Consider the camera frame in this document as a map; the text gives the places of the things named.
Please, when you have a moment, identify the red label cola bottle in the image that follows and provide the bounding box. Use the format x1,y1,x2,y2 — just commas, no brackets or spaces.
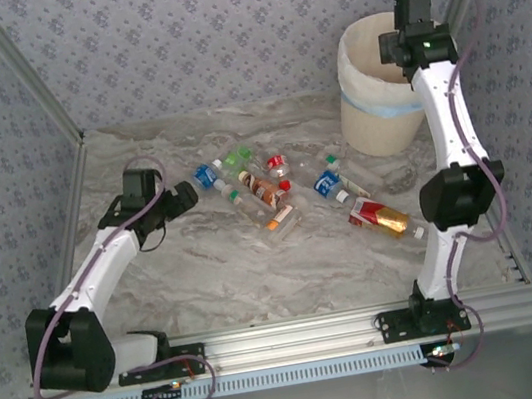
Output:
263,147,295,195

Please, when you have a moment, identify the white bin liner blue band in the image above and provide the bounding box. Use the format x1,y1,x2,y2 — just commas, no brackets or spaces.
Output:
328,8,428,125

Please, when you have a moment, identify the cream ribbed waste bin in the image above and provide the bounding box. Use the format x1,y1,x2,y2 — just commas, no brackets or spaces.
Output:
323,8,434,163

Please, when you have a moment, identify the blue label plastic bottle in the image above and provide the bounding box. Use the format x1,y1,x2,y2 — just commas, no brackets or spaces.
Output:
189,158,227,192
310,166,353,209

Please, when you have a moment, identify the clear bottle with green band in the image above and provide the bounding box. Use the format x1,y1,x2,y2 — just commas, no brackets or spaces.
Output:
323,146,373,204
211,173,265,228

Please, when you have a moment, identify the green plastic bottle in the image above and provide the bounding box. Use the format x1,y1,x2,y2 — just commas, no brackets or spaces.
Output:
219,144,256,171

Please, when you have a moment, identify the brown coffee bottle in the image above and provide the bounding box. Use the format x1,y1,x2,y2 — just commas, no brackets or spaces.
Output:
235,163,293,214

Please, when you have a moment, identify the clear bottle with orange label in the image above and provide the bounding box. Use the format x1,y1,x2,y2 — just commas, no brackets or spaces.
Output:
262,203,300,234

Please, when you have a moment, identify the clear unlabelled plastic bottle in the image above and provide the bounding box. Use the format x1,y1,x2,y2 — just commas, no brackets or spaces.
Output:
276,211,309,244

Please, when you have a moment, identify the red gold label bottle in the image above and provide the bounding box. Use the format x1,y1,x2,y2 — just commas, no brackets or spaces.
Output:
344,187,428,251

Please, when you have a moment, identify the small circuit board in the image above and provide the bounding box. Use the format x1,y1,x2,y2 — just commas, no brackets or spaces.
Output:
422,339,464,368

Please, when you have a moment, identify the thin black cable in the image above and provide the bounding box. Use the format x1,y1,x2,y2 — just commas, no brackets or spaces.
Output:
136,218,173,255

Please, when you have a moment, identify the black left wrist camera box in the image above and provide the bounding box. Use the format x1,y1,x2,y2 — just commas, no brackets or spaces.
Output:
118,166,160,208

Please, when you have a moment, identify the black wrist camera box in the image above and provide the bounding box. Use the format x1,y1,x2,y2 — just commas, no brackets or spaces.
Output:
118,166,160,208
390,0,437,31

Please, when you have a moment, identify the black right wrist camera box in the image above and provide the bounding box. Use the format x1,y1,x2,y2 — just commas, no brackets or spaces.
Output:
390,0,437,31

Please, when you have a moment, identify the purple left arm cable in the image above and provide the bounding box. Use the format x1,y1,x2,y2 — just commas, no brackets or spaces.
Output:
0,149,222,399

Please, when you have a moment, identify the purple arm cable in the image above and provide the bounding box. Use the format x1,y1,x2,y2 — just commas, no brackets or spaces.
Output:
373,0,532,375
0,149,222,399

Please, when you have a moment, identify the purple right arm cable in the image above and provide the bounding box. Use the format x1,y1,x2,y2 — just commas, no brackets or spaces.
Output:
373,0,532,375

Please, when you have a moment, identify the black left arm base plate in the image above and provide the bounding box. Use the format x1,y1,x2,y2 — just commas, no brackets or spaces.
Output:
114,340,210,389

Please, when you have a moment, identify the aluminium mounting rail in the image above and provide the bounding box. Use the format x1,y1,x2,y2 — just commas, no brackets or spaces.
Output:
22,279,532,399

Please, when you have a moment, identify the blue-grey slotted cable tray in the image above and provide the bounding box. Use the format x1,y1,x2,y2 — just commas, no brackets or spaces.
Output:
64,342,425,399

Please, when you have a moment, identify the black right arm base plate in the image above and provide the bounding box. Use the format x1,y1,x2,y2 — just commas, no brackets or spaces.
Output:
374,296,472,347

